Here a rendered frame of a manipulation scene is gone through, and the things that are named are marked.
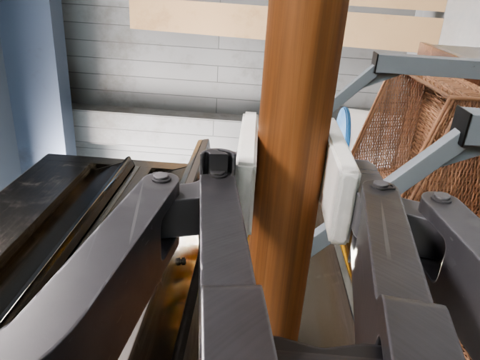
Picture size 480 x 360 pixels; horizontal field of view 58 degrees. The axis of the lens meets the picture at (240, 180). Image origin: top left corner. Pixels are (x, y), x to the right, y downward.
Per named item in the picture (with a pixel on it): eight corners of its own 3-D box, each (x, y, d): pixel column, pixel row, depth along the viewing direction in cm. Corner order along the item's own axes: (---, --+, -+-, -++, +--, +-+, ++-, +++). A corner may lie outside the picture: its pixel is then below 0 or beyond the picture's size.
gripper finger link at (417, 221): (367, 214, 14) (464, 222, 13) (343, 157, 18) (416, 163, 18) (358, 254, 14) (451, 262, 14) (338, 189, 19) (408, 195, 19)
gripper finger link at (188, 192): (229, 245, 14) (140, 238, 14) (238, 183, 19) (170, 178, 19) (231, 205, 14) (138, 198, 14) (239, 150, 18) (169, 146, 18)
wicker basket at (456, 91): (462, 262, 126) (366, 255, 127) (405, 183, 178) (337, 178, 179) (514, 97, 107) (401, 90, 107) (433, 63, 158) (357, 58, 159)
